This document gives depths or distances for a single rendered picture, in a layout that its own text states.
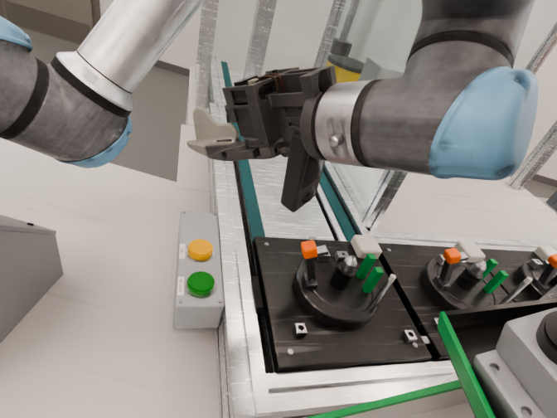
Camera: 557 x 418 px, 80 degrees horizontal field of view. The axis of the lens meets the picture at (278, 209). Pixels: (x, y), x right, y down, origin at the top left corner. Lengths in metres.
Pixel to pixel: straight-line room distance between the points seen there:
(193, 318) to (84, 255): 0.27
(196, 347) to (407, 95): 0.47
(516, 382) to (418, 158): 0.15
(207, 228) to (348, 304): 0.28
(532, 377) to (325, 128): 0.21
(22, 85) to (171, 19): 0.20
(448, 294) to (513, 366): 0.44
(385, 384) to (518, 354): 0.33
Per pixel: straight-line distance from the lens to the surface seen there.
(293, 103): 0.34
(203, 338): 0.60
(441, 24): 0.30
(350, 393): 0.50
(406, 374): 0.56
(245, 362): 0.48
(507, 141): 0.25
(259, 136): 0.37
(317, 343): 0.50
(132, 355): 0.59
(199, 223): 0.63
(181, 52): 4.27
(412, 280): 0.68
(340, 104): 0.30
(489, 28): 0.29
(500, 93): 0.25
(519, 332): 0.23
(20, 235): 0.56
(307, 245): 0.47
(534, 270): 0.90
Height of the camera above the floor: 1.38
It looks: 36 degrees down
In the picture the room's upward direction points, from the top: 18 degrees clockwise
